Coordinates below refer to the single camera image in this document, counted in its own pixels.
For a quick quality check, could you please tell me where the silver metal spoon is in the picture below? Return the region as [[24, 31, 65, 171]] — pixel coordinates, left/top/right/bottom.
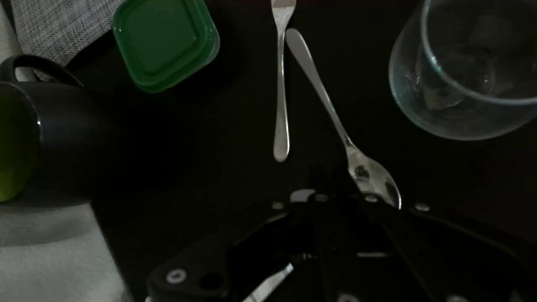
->
[[285, 28, 402, 209]]

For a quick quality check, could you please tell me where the grey woven placemat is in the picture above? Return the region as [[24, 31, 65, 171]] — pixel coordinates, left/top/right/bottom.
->
[[10, 0, 126, 68]]

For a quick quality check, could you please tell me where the black mug with green inside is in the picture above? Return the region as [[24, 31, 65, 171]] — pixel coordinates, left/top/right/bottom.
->
[[0, 54, 126, 207]]

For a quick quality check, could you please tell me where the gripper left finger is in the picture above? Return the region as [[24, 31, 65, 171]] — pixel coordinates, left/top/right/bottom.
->
[[146, 166, 332, 302]]

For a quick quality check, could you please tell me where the clear glass cup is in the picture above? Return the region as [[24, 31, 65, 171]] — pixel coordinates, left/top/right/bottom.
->
[[388, 0, 537, 141]]

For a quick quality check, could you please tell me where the green lidded plastic container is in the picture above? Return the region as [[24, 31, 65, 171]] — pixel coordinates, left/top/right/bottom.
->
[[112, 0, 220, 94]]

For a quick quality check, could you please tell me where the white cloth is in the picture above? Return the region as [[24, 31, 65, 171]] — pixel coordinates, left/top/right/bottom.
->
[[0, 0, 134, 302]]

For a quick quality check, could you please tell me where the silver metal utensil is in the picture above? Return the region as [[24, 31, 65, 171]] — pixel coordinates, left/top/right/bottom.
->
[[242, 263, 295, 302]]

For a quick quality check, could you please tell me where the silver metal fork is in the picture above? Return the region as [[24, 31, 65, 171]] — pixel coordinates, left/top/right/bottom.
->
[[271, 0, 297, 163]]

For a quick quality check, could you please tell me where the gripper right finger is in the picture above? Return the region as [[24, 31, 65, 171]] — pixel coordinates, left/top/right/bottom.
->
[[331, 166, 537, 302]]

